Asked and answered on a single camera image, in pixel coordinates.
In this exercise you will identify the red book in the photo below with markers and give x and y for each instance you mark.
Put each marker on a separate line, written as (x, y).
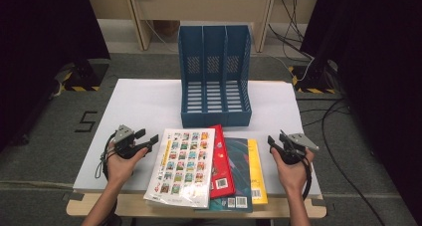
(221, 166)

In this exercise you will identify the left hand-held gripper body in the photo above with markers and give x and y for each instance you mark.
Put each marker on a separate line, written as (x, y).
(123, 133)

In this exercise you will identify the person's left hand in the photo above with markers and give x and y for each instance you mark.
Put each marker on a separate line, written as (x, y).
(121, 169)

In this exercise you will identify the stand base with hazard tape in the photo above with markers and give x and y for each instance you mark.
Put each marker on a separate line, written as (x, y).
(315, 80)
(84, 75)

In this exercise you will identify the blue file rack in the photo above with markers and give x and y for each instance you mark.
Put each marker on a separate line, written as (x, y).
(214, 118)

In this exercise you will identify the black curtain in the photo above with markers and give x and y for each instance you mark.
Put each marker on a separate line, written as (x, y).
(40, 46)
(381, 70)

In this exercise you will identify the beige wooden desk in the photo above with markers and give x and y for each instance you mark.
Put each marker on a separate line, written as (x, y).
(205, 3)

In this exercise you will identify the person's right hand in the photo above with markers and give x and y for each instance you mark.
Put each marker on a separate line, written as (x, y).
(293, 176)

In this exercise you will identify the yellow book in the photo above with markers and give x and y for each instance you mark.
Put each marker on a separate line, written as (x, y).
(257, 173)

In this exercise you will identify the white picture book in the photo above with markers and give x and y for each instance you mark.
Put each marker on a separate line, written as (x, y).
(182, 166)

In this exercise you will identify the teal book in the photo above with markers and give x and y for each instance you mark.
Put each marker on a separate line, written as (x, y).
(240, 173)

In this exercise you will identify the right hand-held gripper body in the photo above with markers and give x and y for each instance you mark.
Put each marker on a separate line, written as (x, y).
(300, 141)

